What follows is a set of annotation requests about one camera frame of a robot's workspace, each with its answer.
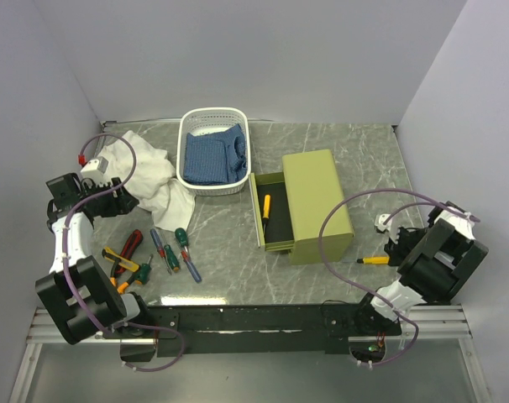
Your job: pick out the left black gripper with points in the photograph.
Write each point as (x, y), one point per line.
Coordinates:
(122, 203)

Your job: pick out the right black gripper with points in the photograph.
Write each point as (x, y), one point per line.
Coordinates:
(395, 249)

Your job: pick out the yellow precision screwdriver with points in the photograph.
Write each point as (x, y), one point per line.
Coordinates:
(378, 260)

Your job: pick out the white cloth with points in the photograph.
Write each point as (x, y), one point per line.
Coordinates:
(154, 181)

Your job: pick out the olive green metal drawer box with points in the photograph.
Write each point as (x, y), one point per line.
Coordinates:
(313, 189)

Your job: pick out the yellow short screwdriver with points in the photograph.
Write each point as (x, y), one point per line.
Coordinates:
(266, 212)

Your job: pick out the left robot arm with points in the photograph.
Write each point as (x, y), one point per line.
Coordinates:
(78, 295)

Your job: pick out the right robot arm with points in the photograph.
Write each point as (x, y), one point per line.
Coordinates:
(433, 264)

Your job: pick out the stubby green screwdriver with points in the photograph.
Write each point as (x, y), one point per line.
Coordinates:
(143, 274)

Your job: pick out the blue checkered cloth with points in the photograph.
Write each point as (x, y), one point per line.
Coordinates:
(215, 158)

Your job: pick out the white plastic perforated basket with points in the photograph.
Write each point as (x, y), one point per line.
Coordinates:
(211, 120)

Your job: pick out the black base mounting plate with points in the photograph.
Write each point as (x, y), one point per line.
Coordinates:
(325, 327)

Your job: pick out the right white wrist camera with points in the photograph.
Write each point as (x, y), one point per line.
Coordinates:
(385, 224)

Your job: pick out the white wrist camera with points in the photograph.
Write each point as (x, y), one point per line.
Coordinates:
(385, 224)
(95, 170)

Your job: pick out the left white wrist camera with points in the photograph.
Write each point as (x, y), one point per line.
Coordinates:
(95, 170)

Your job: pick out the blue red handled screwdriver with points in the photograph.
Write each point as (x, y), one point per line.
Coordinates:
(191, 267)

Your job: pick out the orange handled pliers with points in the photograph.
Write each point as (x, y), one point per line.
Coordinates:
(121, 287)

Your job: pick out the aluminium frame rail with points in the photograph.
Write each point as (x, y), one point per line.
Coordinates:
(434, 322)

